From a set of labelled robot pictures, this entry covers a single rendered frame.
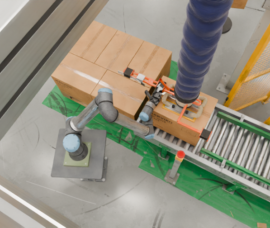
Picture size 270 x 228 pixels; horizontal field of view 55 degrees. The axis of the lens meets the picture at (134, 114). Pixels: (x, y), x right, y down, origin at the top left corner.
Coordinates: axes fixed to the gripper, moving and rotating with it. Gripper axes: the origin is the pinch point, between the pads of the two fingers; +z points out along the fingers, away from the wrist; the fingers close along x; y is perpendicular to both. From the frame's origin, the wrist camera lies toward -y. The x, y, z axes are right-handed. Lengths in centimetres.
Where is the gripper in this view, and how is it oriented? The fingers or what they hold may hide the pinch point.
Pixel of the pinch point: (159, 85)
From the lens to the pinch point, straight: 248.1
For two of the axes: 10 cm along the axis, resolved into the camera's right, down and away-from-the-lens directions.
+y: 8.7, 4.1, -2.6
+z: 4.8, -8.2, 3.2
